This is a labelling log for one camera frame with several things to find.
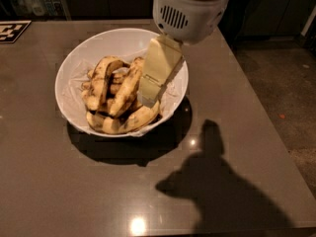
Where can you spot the black white marker tag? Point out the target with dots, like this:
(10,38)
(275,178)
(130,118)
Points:
(10,31)

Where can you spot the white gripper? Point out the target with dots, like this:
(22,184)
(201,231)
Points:
(191,17)

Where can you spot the white bottles in background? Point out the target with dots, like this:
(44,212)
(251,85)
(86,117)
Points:
(34,8)

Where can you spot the white bowl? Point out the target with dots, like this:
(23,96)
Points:
(126,44)

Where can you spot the left curved banana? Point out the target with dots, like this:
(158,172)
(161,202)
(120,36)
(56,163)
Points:
(95,91)

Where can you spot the spotted banana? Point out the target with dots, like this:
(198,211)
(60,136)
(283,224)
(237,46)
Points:
(135,121)
(127,92)

